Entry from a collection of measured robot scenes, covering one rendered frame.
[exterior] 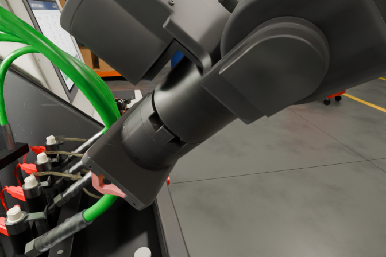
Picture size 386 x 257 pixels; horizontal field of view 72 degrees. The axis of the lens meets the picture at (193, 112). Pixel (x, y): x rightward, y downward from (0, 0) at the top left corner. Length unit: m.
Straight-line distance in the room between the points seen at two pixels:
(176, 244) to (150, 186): 0.37
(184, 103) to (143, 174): 0.08
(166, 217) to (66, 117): 0.34
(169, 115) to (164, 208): 0.50
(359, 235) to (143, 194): 2.04
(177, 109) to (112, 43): 0.06
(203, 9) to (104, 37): 0.06
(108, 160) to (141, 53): 0.10
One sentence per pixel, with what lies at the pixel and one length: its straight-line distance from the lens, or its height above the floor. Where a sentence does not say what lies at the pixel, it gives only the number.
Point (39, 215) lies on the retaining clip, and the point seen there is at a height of 1.10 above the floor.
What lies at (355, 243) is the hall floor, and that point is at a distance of 2.13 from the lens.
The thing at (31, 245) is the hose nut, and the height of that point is 1.12.
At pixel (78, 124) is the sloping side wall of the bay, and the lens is 0.73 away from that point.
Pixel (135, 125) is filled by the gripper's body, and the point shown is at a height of 1.30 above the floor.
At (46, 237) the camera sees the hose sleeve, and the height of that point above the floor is 1.13.
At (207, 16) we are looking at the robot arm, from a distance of 0.16.
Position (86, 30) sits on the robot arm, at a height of 1.37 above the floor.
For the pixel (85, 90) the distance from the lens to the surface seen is 0.26.
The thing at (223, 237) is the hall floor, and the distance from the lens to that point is 1.91.
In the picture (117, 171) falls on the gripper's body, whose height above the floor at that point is 1.27.
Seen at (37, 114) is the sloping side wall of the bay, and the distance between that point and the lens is 0.74.
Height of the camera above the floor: 1.38
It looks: 21 degrees down
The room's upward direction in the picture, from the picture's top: straight up
